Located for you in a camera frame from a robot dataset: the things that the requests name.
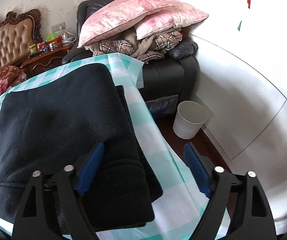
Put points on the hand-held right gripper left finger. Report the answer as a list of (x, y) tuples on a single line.
[(91, 170)]

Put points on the green packet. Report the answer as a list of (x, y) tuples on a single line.
[(52, 37)]

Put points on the red floral blanket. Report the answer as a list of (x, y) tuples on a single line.
[(1, 82)]

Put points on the green checkered tablecloth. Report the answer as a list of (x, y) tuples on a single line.
[(156, 170)]

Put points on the black pants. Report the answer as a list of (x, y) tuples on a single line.
[(58, 130)]

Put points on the white waste bin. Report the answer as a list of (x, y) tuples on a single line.
[(189, 120)]

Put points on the black leather armchair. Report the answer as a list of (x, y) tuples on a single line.
[(168, 77)]

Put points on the large pink floral pillow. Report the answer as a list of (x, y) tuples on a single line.
[(123, 15)]

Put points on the small pink floral pillow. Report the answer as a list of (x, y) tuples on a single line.
[(158, 25)]

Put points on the dark wooden nightstand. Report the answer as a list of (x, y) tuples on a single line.
[(46, 57)]

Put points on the white wardrobe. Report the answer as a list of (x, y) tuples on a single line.
[(246, 55)]

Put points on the yellow small box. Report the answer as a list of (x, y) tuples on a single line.
[(33, 48)]

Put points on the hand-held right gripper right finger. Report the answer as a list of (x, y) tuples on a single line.
[(197, 170)]

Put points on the plaid blanket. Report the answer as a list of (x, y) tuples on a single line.
[(138, 45)]

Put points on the tufted leather headboard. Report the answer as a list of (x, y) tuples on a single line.
[(6, 45)]

